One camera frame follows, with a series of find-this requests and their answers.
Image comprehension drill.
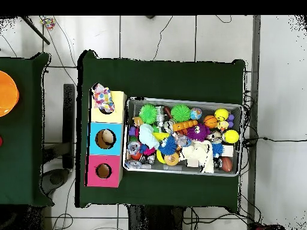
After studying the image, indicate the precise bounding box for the cream knitted cloth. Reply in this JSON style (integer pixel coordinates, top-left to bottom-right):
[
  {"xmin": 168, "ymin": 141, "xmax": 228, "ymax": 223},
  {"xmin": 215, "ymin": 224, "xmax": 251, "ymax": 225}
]
[{"xmin": 179, "ymin": 140, "xmax": 215, "ymax": 174}]

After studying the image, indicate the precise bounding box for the green spiky ball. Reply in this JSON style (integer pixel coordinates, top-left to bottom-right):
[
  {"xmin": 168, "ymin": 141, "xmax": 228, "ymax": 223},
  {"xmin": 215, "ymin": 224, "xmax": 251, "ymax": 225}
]
[
  {"xmin": 170, "ymin": 104, "xmax": 191, "ymax": 124},
  {"xmin": 138, "ymin": 104, "xmax": 158, "ymax": 125}
]

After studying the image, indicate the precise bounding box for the small colourful floor toy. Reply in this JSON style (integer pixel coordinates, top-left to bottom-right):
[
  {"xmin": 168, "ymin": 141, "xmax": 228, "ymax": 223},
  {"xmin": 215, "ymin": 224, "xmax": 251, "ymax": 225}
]
[{"xmin": 39, "ymin": 16, "xmax": 56, "ymax": 31}]

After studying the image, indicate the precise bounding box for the wire mesh bin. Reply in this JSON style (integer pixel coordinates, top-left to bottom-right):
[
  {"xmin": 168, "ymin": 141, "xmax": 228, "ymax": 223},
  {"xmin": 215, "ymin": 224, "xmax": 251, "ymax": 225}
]
[{"xmin": 124, "ymin": 98, "xmax": 245, "ymax": 178}]

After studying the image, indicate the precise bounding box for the grey round stand base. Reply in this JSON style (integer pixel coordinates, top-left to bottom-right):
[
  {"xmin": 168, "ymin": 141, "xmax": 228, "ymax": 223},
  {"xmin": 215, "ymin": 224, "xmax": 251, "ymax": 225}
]
[{"xmin": 40, "ymin": 167, "xmax": 73, "ymax": 195}]

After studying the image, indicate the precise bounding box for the purple furry monster toy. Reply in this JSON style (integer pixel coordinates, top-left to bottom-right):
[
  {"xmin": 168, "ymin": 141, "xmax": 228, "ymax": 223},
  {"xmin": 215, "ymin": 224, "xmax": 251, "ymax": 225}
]
[{"xmin": 186, "ymin": 123, "xmax": 211, "ymax": 142}]

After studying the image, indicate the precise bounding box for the orange plastic toy block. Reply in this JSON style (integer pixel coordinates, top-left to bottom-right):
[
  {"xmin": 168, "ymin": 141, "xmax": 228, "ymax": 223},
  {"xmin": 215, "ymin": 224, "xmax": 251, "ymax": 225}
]
[{"xmin": 172, "ymin": 119, "xmax": 198, "ymax": 134}]

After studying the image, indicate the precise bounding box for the thin black rod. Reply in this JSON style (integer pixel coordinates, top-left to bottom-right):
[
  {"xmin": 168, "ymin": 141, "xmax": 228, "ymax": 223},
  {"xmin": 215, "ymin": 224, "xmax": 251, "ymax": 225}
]
[{"xmin": 19, "ymin": 16, "xmax": 51, "ymax": 45}]

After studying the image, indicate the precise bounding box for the dark green table cloth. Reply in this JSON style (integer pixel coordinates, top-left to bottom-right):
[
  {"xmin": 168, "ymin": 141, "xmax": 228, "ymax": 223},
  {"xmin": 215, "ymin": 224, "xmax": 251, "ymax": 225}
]
[
  {"xmin": 0, "ymin": 52, "xmax": 51, "ymax": 207},
  {"xmin": 76, "ymin": 50, "xmax": 248, "ymax": 211}
]

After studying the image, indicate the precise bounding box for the small dotted cloth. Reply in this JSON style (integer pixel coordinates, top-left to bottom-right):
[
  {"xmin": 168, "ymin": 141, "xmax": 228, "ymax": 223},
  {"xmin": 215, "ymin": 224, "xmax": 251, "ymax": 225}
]
[{"xmin": 92, "ymin": 83, "xmax": 116, "ymax": 114}]

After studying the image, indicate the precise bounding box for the yellow ball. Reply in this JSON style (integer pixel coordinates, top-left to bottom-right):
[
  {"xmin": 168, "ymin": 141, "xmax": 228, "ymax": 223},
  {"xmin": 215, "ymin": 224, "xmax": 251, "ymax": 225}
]
[
  {"xmin": 214, "ymin": 108, "xmax": 228, "ymax": 121},
  {"xmin": 222, "ymin": 129, "xmax": 240, "ymax": 144}
]

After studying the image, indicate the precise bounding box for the mint green foam cloth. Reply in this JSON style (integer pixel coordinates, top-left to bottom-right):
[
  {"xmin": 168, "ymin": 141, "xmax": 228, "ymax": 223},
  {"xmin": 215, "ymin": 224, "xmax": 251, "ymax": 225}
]
[{"xmin": 139, "ymin": 123, "xmax": 160, "ymax": 150}]

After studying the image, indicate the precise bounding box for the blue spiky ball with eyes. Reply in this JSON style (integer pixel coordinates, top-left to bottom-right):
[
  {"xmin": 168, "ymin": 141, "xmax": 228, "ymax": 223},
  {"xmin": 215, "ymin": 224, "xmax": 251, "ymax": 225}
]
[{"xmin": 158, "ymin": 137, "xmax": 179, "ymax": 156}]

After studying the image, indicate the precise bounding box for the orange round bowl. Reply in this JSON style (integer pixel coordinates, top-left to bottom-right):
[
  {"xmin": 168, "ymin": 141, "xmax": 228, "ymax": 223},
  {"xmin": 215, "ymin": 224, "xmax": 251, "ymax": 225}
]
[{"xmin": 0, "ymin": 71, "xmax": 20, "ymax": 119}]

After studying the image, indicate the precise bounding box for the wooden box with three holes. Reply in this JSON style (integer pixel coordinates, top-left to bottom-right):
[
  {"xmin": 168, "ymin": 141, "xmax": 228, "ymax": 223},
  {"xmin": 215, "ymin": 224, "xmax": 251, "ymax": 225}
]
[{"xmin": 86, "ymin": 89, "xmax": 128, "ymax": 188}]

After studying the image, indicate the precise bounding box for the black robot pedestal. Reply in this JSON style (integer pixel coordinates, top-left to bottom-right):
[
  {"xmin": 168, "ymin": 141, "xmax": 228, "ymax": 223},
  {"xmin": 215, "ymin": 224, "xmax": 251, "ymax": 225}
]
[{"xmin": 127, "ymin": 205, "xmax": 185, "ymax": 230}]

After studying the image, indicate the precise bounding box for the orange toy basketball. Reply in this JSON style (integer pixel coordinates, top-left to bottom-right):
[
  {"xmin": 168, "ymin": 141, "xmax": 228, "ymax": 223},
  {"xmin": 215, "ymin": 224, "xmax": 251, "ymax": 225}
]
[{"xmin": 203, "ymin": 114, "xmax": 219, "ymax": 129}]

